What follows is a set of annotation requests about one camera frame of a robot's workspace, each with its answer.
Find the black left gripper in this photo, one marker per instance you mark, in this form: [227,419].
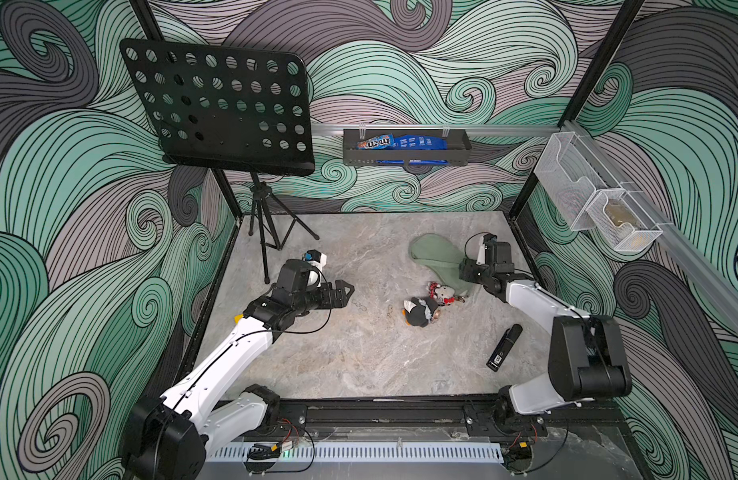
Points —
[338,300]

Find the white slotted cable duct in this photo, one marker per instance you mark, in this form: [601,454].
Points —
[394,451]

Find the black wall shelf tray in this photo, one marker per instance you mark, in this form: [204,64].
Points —
[457,153]

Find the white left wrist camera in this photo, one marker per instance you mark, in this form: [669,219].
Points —
[315,258]

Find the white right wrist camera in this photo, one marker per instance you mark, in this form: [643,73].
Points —
[481,252]

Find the small clear wall bin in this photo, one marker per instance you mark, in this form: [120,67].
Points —
[621,222]

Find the black music stand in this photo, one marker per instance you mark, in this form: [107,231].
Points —
[228,108]

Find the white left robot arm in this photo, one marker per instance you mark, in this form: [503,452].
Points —
[172,435]

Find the green fabric bag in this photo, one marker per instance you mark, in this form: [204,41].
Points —
[443,258]

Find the red white plush decoration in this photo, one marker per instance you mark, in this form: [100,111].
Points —
[443,295]

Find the blue candy packet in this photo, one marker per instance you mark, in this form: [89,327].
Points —
[406,142]

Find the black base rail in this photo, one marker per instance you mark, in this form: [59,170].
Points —
[479,414]

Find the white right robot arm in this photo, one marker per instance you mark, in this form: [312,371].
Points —
[586,354]

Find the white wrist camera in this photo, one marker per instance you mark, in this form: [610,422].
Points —
[315,258]
[481,252]

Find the penguin plush decoration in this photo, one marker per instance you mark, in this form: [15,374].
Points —
[420,311]

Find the large clear wall bin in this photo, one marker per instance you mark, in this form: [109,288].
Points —
[569,179]

